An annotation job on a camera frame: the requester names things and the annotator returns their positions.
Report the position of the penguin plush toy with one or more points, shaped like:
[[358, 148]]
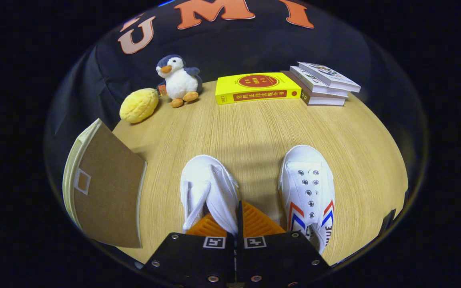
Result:
[[180, 82]]

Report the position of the yellow plush bun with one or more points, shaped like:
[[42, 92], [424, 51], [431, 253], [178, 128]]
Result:
[[138, 106]]

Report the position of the beige fabric storage box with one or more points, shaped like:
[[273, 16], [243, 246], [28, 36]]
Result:
[[106, 192]]

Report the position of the brown book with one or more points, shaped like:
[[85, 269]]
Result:
[[322, 102]]

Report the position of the white canvas shoe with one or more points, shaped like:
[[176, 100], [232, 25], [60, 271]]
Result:
[[210, 188], [306, 176]]

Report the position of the white book with illustrated cover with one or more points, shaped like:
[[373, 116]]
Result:
[[328, 75]]

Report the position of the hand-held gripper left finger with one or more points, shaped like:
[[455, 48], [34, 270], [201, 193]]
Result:
[[190, 256]]

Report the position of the yellow book with red label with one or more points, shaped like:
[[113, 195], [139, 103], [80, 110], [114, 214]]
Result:
[[254, 86]]

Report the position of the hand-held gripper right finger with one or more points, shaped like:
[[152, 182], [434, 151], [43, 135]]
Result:
[[278, 256]]

